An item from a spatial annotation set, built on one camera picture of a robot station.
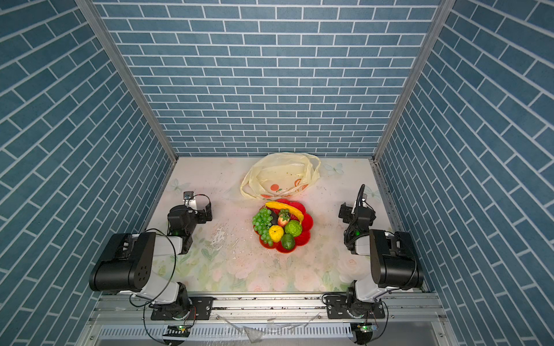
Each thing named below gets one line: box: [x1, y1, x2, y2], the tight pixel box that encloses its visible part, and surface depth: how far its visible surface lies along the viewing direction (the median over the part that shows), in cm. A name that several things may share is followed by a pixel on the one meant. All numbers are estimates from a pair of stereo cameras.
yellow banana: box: [264, 201, 305, 225], surface depth 96 cm
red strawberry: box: [277, 208, 291, 228], surface depth 89 cm
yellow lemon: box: [268, 224, 285, 243], surface depth 88 cm
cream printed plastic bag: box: [240, 152, 322, 199], surface depth 110 cm
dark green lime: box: [281, 233, 296, 251], surface depth 86 cm
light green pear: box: [284, 219, 303, 238], surface depth 90 cm
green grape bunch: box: [252, 207, 274, 247], surface depth 88 cm
